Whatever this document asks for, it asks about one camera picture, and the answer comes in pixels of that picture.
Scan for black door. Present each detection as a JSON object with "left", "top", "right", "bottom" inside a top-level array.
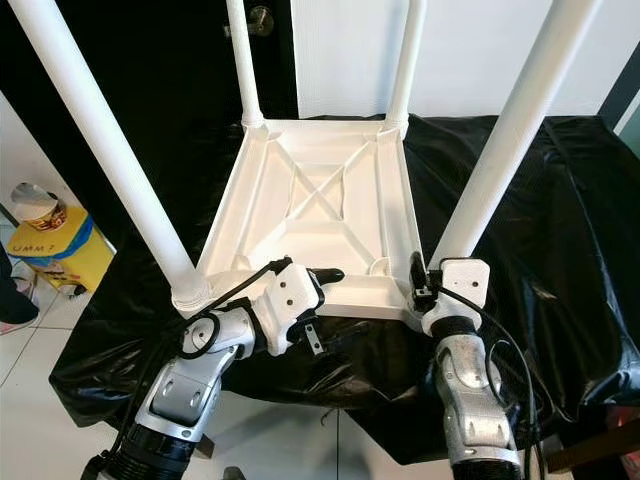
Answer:
[{"left": 0, "top": 0, "right": 299, "bottom": 241}]

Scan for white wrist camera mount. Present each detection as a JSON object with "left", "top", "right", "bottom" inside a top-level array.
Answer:
[
  {"left": 420, "top": 257, "right": 492, "bottom": 338},
  {"left": 253, "top": 261, "right": 327, "bottom": 357}
]

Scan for black plastic table cover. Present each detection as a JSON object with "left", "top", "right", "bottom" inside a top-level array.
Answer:
[{"left": 50, "top": 113, "right": 640, "bottom": 466}]

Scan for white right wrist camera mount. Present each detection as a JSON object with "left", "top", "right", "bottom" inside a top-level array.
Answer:
[{"left": 420, "top": 257, "right": 492, "bottom": 338}]

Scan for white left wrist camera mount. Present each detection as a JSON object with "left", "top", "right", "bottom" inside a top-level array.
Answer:
[{"left": 253, "top": 261, "right": 327, "bottom": 357}]

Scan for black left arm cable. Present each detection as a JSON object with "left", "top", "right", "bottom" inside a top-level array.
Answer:
[{"left": 105, "top": 257, "right": 293, "bottom": 471}]

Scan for metal door handle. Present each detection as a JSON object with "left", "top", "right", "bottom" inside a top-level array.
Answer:
[{"left": 223, "top": 5, "right": 277, "bottom": 40}]

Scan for white plastic table top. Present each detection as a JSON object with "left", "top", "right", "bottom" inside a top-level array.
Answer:
[{"left": 172, "top": 115, "right": 428, "bottom": 323}]

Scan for person leg dark trousers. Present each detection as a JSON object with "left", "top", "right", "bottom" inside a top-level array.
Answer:
[{"left": 0, "top": 277, "right": 37, "bottom": 321}]

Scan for pink slipper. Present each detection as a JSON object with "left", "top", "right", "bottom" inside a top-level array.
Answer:
[{"left": 0, "top": 314, "right": 42, "bottom": 335}]

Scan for red plastic bag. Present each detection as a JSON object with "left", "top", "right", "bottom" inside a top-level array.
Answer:
[{"left": 600, "top": 405, "right": 640, "bottom": 451}]

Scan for dark wooden table leg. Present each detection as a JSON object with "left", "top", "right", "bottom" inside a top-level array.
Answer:
[
  {"left": 545, "top": 420, "right": 640, "bottom": 473},
  {"left": 188, "top": 430, "right": 218, "bottom": 461}
]

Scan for white plastic table leg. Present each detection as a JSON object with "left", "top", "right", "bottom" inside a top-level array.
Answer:
[
  {"left": 428, "top": 0, "right": 604, "bottom": 269},
  {"left": 225, "top": 0, "right": 267, "bottom": 128},
  {"left": 8, "top": 0, "right": 214, "bottom": 313},
  {"left": 382, "top": 0, "right": 429, "bottom": 128}
]

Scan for yellow container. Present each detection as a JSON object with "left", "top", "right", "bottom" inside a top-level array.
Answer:
[{"left": 8, "top": 205, "right": 117, "bottom": 294}]

